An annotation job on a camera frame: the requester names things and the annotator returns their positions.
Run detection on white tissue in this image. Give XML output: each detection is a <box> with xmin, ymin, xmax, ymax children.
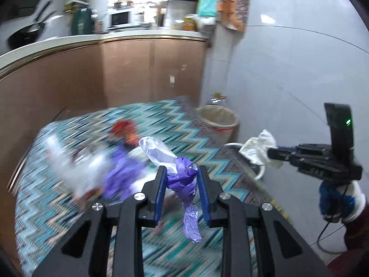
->
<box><xmin>240</xmin><ymin>129</ymin><xmax>283</xmax><ymax>169</ymax></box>

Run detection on brown kitchen cabinets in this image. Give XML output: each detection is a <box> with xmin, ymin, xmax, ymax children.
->
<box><xmin>1</xmin><ymin>36</ymin><xmax>206</xmax><ymax>266</ymax></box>

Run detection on dark green appliance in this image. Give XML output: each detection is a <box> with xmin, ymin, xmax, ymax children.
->
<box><xmin>71</xmin><ymin>8</ymin><xmax>94</xmax><ymax>36</ymax></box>

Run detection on red snack bag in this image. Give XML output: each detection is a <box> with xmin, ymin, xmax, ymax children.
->
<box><xmin>110</xmin><ymin>119</ymin><xmax>140</xmax><ymax>147</ymax></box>

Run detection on white microwave oven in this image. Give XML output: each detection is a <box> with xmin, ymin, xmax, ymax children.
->
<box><xmin>107</xmin><ymin>8</ymin><xmax>133</xmax><ymax>29</ymax></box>

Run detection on black cable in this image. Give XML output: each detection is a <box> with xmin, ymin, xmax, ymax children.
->
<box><xmin>316</xmin><ymin>183</ymin><xmax>351</xmax><ymax>255</ymax></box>

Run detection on black frying pan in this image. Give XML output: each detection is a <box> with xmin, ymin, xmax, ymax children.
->
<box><xmin>7</xmin><ymin>0</ymin><xmax>54</xmax><ymax>49</ymax></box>

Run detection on teal hanging bag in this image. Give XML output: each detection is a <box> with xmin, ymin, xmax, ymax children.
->
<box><xmin>196</xmin><ymin>0</ymin><xmax>218</xmax><ymax>18</ymax></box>

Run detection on zigzag patterned mat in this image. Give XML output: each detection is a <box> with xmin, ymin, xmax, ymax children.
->
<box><xmin>14</xmin><ymin>95</ymin><xmax>289</xmax><ymax>277</ymax></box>

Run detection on beige trash bin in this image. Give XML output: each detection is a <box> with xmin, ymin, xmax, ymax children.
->
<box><xmin>196</xmin><ymin>104</ymin><xmax>240</xmax><ymax>143</ymax></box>

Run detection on purple plastic wrapper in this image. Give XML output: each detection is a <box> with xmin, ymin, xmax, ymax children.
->
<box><xmin>139</xmin><ymin>136</ymin><xmax>202</xmax><ymax>243</ymax></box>

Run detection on clear red-tipped wrapper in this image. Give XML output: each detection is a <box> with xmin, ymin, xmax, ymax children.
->
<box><xmin>46</xmin><ymin>134</ymin><xmax>113</xmax><ymax>205</ymax></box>

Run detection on orange patterned hanging cloth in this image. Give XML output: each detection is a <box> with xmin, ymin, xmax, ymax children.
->
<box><xmin>217</xmin><ymin>0</ymin><xmax>250</xmax><ymax>33</ymax></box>

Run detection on white rimmed black-lined bin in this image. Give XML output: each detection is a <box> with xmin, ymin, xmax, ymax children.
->
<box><xmin>225</xmin><ymin>143</ymin><xmax>265</xmax><ymax>181</ymax></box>

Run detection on maroon right sleeve forearm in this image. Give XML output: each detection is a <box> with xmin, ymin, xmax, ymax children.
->
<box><xmin>328</xmin><ymin>205</ymin><xmax>368</xmax><ymax>276</ymax></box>

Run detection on right blue white gloved hand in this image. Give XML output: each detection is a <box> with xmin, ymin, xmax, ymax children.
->
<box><xmin>319</xmin><ymin>181</ymin><xmax>366</xmax><ymax>224</ymax></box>

